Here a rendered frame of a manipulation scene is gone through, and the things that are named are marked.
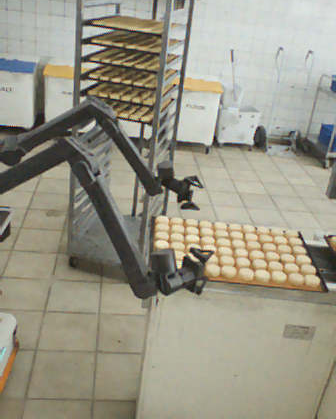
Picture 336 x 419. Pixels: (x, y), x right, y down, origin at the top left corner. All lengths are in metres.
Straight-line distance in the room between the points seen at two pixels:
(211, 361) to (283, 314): 0.32
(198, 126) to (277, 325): 3.69
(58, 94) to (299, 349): 3.88
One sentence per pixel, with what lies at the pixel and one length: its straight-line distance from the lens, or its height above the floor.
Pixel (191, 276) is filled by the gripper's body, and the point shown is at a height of 1.00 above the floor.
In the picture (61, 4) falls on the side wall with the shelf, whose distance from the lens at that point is 5.66.
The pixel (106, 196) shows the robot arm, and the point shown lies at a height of 1.21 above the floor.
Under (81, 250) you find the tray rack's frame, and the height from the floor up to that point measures 0.15.
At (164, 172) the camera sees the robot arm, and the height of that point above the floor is 1.05.
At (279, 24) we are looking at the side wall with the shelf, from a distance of 5.89.
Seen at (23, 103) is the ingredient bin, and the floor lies 0.38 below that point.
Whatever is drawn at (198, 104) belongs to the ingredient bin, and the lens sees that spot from 5.17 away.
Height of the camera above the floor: 1.81
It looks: 25 degrees down
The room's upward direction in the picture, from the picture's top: 8 degrees clockwise
